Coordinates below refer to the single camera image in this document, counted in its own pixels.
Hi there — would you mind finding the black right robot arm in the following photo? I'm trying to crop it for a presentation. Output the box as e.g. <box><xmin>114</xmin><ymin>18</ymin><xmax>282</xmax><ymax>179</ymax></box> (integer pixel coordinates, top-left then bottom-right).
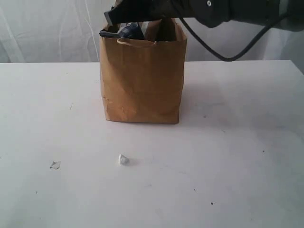
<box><xmin>104</xmin><ymin>0</ymin><xmax>304</xmax><ymax>32</ymax></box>

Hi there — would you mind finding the white backdrop curtain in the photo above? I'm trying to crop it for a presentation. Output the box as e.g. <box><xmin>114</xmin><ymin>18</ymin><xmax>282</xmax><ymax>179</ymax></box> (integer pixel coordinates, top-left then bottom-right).
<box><xmin>0</xmin><ymin>0</ymin><xmax>304</xmax><ymax>68</ymax></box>

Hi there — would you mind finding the brown kraft stand-up pouch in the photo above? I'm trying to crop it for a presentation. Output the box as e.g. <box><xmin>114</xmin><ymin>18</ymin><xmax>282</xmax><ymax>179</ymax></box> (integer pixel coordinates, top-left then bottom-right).
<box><xmin>139</xmin><ymin>20</ymin><xmax>162</xmax><ymax>42</ymax></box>

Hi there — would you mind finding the brown paper bag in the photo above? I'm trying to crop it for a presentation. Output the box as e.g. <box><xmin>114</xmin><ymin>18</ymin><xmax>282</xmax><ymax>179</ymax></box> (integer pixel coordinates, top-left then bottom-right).
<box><xmin>99</xmin><ymin>19</ymin><xmax>187</xmax><ymax>124</ymax></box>

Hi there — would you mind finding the long dark noodle package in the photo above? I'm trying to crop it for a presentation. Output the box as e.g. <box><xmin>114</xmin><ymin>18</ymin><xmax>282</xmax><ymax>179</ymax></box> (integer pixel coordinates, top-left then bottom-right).
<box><xmin>99</xmin><ymin>22</ymin><xmax>145</xmax><ymax>40</ymax></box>

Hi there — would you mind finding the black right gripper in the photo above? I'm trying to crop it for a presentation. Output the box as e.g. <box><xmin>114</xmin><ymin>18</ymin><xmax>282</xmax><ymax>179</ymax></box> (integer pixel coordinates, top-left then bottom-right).
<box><xmin>103</xmin><ymin>0</ymin><xmax>190</xmax><ymax>26</ymax></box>

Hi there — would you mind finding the white scrap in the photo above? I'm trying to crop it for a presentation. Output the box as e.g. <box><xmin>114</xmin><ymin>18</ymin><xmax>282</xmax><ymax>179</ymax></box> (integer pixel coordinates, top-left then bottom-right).
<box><xmin>118</xmin><ymin>154</ymin><xmax>130</xmax><ymax>166</ymax></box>

